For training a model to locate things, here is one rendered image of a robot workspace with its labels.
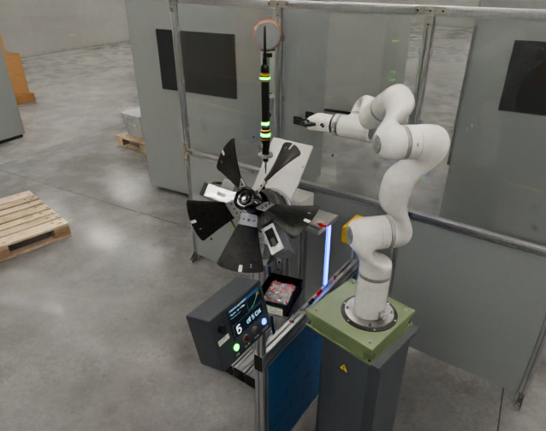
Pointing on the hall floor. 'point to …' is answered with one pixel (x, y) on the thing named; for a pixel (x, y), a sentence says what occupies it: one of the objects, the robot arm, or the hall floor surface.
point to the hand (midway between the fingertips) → (301, 117)
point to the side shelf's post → (302, 265)
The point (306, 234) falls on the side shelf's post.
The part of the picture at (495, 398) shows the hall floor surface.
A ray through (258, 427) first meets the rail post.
